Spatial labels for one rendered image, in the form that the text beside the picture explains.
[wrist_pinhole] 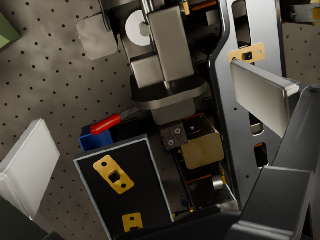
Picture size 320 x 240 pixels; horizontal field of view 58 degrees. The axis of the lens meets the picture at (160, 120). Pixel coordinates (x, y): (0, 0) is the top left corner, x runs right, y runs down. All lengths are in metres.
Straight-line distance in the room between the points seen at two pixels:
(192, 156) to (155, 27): 0.32
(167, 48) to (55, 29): 0.55
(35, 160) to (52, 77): 0.82
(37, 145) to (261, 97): 0.13
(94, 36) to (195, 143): 0.30
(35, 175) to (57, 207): 1.04
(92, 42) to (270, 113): 0.44
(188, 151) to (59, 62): 0.52
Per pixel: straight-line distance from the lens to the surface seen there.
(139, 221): 0.63
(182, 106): 0.60
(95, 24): 0.56
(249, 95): 0.18
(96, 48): 0.56
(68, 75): 0.97
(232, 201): 0.71
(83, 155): 0.54
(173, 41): 0.46
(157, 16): 0.45
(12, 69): 1.01
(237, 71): 0.19
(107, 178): 0.56
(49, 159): 0.19
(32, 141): 0.18
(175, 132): 0.60
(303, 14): 0.72
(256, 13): 0.70
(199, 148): 0.65
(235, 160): 0.79
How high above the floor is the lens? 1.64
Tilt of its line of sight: 67 degrees down
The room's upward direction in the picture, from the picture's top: 160 degrees clockwise
